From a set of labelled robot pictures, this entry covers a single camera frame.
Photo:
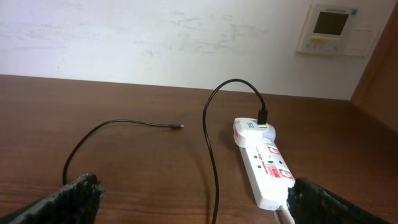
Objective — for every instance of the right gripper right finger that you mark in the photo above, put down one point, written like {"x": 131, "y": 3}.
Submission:
{"x": 309, "y": 203}

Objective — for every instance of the white USB charger plug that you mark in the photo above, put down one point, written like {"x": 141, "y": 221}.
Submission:
{"x": 248, "y": 133}

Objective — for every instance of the white power strip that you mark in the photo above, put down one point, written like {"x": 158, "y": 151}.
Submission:
{"x": 269, "y": 175}

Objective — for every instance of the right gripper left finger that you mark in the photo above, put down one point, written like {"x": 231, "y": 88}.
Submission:
{"x": 76, "y": 202}

